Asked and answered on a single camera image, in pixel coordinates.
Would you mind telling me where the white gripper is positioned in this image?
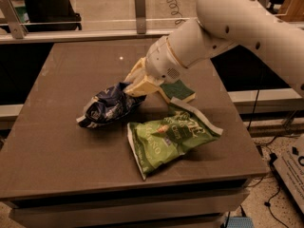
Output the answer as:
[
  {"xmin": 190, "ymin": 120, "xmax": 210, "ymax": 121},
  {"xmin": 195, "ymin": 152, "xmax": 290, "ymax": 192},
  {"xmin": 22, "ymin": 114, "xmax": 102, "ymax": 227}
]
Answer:
[{"xmin": 123, "ymin": 36, "xmax": 183, "ymax": 97}]

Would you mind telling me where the blue chip bag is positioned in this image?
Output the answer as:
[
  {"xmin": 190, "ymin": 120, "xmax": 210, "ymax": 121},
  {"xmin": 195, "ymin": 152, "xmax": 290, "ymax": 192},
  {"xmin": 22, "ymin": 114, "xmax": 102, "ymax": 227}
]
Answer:
[{"xmin": 76, "ymin": 83, "xmax": 145, "ymax": 128}]

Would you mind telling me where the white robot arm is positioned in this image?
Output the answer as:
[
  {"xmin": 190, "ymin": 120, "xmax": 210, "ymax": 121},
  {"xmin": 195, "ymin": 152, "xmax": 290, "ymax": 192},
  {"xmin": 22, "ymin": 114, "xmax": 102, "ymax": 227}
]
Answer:
[{"xmin": 124, "ymin": 0, "xmax": 304, "ymax": 97}]

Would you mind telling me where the green jalapeno chip bag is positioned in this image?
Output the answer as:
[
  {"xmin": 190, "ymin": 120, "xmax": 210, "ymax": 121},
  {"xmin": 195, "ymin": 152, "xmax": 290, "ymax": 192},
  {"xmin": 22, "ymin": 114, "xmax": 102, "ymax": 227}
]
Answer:
[{"xmin": 127, "ymin": 98, "xmax": 223, "ymax": 180}]

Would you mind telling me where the green and yellow sponge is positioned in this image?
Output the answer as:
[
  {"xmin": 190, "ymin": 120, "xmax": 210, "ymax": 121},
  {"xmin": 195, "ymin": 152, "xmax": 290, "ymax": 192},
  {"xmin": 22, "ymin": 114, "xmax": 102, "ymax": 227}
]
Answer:
[{"xmin": 159, "ymin": 80, "xmax": 196, "ymax": 103}]

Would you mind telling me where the black cabinet behind glass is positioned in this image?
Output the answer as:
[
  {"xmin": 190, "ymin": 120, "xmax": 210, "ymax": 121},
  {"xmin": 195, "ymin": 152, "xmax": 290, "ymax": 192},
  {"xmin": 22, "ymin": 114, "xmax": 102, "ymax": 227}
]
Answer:
[{"xmin": 24, "ymin": 0, "xmax": 82, "ymax": 32}]

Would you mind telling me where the glass barrier panel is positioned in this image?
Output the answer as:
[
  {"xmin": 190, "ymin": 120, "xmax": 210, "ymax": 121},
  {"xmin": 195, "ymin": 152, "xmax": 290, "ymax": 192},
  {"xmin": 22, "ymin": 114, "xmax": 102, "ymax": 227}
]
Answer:
[{"xmin": 0, "ymin": 0, "xmax": 294, "ymax": 33}]

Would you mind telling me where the blue floor item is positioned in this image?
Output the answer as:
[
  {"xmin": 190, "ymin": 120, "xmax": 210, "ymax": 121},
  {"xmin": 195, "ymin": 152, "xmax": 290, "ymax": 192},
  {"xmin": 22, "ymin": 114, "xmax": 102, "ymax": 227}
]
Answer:
[{"xmin": 225, "ymin": 217, "xmax": 255, "ymax": 228}]

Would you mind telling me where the white printed floor box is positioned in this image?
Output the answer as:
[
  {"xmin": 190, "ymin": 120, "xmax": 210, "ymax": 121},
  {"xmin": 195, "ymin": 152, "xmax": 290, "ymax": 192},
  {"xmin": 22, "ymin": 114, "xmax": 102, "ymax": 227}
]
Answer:
[{"xmin": 274, "ymin": 135, "xmax": 304, "ymax": 214}]

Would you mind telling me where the middle metal glass bracket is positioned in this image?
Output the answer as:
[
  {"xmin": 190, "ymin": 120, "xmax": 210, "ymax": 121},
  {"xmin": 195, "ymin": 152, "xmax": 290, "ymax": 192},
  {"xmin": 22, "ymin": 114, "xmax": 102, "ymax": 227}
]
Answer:
[{"xmin": 134, "ymin": 0, "xmax": 146, "ymax": 34}]

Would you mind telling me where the black coiled cable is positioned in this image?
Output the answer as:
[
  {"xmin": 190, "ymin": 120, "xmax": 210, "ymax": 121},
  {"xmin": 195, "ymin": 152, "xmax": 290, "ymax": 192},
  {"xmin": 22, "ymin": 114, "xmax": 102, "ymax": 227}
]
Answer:
[{"xmin": 159, "ymin": 0, "xmax": 190, "ymax": 28}]

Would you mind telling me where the black floor cable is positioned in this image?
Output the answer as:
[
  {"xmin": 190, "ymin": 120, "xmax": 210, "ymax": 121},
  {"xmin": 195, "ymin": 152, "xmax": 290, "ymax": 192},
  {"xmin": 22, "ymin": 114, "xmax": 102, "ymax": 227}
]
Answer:
[{"xmin": 246, "ymin": 66, "xmax": 291, "ymax": 228}]

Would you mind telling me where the left metal glass bracket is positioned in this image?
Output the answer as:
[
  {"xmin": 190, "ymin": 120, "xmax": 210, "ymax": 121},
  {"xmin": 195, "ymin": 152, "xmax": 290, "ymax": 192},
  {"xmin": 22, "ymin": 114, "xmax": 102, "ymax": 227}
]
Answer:
[{"xmin": 0, "ymin": 0, "xmax": 28, "ymax": 39}]

